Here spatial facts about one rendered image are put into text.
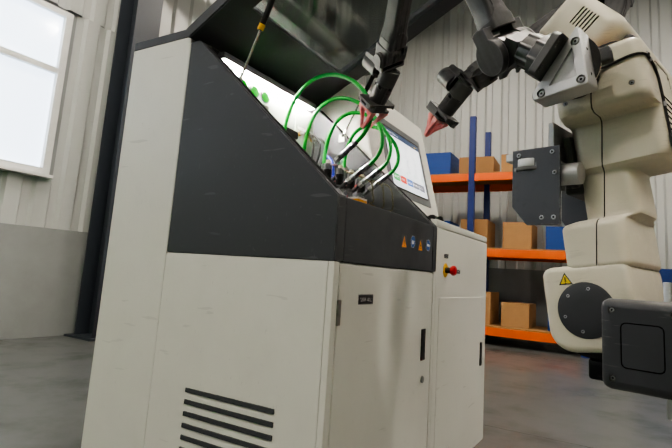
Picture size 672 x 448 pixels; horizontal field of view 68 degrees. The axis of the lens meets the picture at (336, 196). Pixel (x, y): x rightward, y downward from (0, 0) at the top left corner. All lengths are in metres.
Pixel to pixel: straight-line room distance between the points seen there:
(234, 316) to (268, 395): 0.22
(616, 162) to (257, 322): 0.89
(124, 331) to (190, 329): 0.28
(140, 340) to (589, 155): 1.28
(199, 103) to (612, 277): 1.17
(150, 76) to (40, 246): 3.76
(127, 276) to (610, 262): 1.31
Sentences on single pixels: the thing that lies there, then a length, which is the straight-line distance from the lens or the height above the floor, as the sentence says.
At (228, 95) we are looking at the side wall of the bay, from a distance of 1.51.
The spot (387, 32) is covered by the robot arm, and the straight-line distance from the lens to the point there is 1.42.
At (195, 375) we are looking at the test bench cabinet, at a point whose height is 0.47.
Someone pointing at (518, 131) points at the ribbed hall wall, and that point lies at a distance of 8.39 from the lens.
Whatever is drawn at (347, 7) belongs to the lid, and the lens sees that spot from 1.85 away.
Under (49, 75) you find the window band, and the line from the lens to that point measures 5.64.
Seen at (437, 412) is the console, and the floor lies 0.31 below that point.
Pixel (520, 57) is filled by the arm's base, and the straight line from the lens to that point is 1.07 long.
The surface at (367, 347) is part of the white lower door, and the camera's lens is 1.37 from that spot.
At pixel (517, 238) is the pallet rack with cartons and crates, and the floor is 1.35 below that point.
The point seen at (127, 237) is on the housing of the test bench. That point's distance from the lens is 1.71.
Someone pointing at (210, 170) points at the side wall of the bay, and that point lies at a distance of 1.48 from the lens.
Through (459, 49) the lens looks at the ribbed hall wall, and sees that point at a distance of 9.19.
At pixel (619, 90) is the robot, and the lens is 1.08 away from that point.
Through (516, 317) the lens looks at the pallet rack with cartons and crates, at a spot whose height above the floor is 0.36.
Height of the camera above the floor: 0.76
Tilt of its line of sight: 9 degrees up
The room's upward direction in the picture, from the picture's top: 4 degrees clockwise
